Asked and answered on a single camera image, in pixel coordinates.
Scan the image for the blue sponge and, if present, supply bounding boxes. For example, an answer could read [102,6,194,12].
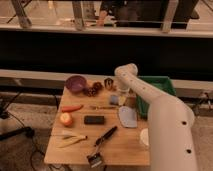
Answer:
[109,95,119,105]

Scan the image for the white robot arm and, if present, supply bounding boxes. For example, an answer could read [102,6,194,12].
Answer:
[114,63,199,171]

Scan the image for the purple bowl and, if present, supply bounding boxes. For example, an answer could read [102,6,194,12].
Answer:
[65,75,87,93]

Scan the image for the dark red grapes bunch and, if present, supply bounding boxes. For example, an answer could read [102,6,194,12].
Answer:
[83,82,103,97]

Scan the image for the black rectangular block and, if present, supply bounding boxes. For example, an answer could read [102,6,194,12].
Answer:
[84,116,105,125]

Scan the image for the light blue cloth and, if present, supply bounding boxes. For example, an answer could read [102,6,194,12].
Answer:
[118,106,137,128]

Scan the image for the wooden table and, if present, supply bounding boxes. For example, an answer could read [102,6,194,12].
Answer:
[44,88,150,166]

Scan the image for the orange carrot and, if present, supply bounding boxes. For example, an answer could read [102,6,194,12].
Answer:
[61,105,84,113]

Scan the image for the red yellow apple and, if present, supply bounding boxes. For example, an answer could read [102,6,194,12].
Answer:
[60,113,73,127]

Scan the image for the green plastic tray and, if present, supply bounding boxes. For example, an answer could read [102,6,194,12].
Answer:
[136,76,176,119]

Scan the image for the black handled brush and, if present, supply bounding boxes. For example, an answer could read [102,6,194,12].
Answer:
[87,126,117,168]

